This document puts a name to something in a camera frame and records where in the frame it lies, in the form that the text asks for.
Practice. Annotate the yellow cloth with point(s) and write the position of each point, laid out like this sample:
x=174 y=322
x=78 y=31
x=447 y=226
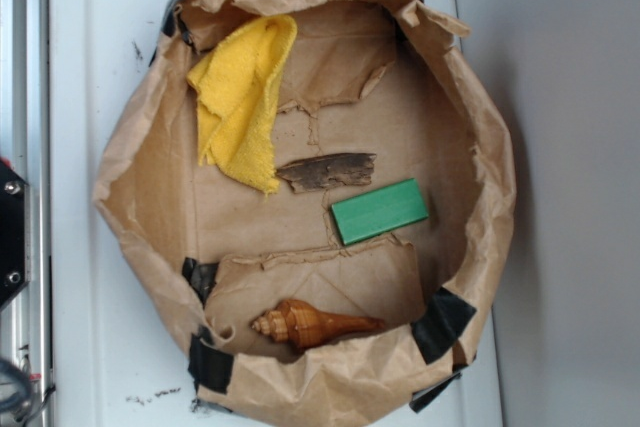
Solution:
x=237 y=89

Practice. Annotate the dark bark wood piece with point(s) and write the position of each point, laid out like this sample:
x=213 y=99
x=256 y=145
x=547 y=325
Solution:
x=327 y=172

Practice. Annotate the green rectangular block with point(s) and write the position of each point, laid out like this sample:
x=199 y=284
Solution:
x=379 y=211

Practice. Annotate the brown paper bag bin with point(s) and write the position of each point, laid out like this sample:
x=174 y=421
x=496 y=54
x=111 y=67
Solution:
x=364 y=76

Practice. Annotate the brown spiral seashell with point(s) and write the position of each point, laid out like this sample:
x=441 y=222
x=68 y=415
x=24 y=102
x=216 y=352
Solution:
x=304 y=326

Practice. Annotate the white plastic tray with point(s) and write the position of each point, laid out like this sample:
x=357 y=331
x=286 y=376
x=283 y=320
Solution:
x=114 y=363

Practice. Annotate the black metal bracket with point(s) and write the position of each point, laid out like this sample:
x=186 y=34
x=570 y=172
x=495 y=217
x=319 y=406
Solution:
x=15 y=234

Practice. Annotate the aluminium frame rail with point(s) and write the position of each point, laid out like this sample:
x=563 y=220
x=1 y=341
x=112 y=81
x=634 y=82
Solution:
x=27 y=378

